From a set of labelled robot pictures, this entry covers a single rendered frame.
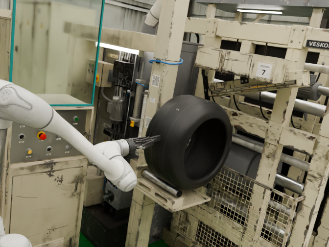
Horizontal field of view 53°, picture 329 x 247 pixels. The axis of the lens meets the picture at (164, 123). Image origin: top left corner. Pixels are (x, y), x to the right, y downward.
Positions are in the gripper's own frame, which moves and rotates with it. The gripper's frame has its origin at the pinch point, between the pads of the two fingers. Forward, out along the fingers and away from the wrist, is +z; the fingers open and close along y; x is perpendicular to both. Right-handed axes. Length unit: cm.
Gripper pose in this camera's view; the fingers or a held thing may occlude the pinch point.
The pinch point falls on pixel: (154, 138)
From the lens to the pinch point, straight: 186.6
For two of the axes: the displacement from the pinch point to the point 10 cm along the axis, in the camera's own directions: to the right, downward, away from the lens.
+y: -6.7, -2.8, 6.9
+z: 7.4, -1.8, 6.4
